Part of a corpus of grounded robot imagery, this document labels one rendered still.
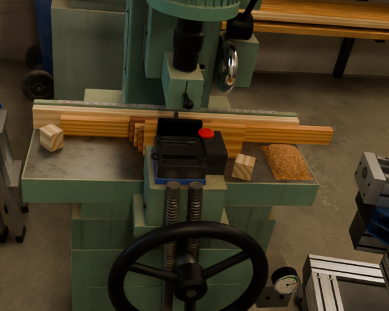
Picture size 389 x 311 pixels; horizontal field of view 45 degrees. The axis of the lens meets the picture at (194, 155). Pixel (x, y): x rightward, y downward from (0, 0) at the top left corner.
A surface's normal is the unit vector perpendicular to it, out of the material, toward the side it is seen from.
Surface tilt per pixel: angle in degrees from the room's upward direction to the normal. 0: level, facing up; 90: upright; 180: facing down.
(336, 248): 0
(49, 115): 90
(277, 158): 34
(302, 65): 90
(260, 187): 90
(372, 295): 0
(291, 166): 28
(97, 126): 90
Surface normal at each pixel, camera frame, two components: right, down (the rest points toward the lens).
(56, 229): 0.14, -0.82
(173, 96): 0.14, 0.58
